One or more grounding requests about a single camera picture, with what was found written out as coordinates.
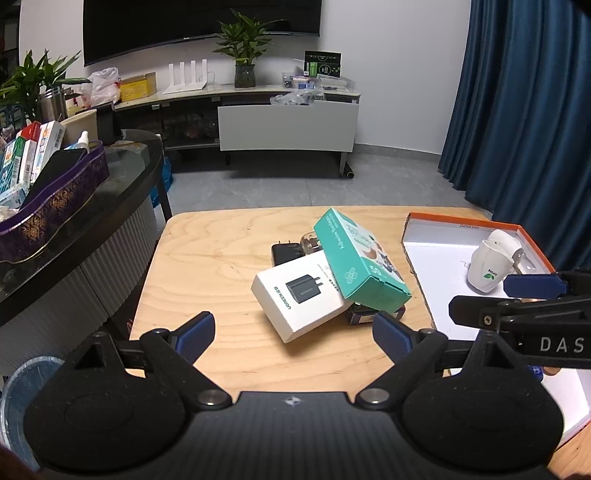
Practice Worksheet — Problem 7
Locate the white mosquito repellent plug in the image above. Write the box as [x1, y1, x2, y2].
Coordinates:
[467, 229, 523, 294]

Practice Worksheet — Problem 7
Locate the red blue playing card box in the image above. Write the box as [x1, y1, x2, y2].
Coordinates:
[345, 303, 406, 326]

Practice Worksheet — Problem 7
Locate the teal green cardboard box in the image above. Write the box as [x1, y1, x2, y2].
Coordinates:
[314, 208, 412, 313]

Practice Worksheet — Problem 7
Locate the white charger packaging box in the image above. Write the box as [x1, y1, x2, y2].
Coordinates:
[252, 251, 352, 343]

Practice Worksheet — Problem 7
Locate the black wall charger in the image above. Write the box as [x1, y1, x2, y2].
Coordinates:
[270, 242, 305, 266]

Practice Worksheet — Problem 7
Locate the clear glass liquid bottle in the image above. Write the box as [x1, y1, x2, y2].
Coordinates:
[301, 231, 322, 255]

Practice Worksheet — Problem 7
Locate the orange rimmed white tray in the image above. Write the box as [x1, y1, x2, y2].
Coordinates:
[402, 212, 590, 441]

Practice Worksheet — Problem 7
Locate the blue curtain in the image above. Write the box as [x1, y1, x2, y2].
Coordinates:
[439, 1, 590, 270]

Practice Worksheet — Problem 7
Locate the black glass side table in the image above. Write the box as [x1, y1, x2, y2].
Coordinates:
[1, 129, 164, 377]

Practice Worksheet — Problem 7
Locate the blue storage crate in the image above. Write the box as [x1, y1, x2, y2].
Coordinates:
[150, 156, 173, 208]

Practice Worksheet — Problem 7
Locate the blue trash bin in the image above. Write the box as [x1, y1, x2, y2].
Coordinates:
[1, 356, 64, 472]

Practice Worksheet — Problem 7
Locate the purple gold storage tray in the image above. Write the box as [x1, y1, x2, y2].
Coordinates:
[1, 141, 109, 264]

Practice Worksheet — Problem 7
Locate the small white dropper bottle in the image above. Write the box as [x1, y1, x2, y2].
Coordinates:
[66, 130, 90, 153]

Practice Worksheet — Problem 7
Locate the white TV cabinet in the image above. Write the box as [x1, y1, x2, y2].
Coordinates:
[114, 85, 361, 178]

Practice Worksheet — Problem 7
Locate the white red medicine box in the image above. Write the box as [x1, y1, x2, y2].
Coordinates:
[30, 120, 65, 184]

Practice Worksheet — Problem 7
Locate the white wifi router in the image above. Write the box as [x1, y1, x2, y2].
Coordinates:
[162, 59, 208, 95]

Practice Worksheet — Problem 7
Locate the green white medicine box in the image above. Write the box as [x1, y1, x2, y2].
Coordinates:
[0, 136, 26, 193]

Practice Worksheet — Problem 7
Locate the yellow cardboard box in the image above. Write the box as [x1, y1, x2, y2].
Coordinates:
[120, 72, 157, 102]

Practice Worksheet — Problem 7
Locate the clear plastic wrap pile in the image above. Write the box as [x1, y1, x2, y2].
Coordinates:
[270, 89, 325, 106]

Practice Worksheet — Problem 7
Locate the white plastic bag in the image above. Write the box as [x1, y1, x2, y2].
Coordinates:
[82, 67, 120, 107]

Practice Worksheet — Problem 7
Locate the black green product box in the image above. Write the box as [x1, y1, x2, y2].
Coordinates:
[304, 50, 342, 78]

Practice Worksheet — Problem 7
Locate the left leafy plant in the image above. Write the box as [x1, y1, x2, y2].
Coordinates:
[1, 50, 90, 121]

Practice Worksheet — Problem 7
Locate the potted green plant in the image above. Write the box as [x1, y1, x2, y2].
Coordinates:
[213, 9, 281, 88]

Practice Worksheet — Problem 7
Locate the black television screen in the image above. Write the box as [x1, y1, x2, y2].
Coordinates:
[82, 0, 322, 65]

